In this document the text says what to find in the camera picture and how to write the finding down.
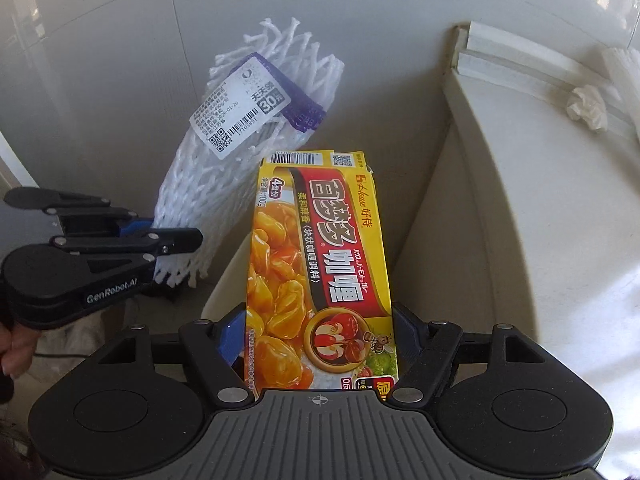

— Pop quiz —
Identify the person's left hand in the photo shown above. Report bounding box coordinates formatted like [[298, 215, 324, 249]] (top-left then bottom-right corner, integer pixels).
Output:
[[0, 319, 37, 379]]

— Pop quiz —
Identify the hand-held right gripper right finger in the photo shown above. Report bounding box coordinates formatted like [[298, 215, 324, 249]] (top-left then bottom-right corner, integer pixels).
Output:
[[387, 302, 551, 406]]

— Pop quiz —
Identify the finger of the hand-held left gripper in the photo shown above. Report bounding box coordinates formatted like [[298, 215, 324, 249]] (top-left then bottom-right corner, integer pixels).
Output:
[[50, 227, 204, 267], [3, 186, 154, 240]]

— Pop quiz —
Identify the crumpled white tissue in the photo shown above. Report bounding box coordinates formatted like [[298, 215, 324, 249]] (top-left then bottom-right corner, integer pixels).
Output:
[[565, 85, 609, 132]]

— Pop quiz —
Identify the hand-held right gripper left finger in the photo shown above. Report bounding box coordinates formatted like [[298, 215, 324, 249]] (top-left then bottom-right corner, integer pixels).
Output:
[[92, 307, 254, 404]]

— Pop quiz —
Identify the yellow curry box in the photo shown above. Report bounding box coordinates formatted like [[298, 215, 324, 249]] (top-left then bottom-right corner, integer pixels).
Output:
[[243, 148, 401, 392]]

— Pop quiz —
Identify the white foam net with label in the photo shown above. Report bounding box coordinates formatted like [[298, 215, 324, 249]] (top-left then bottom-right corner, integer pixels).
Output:
[[152, 17, 346, 289]]

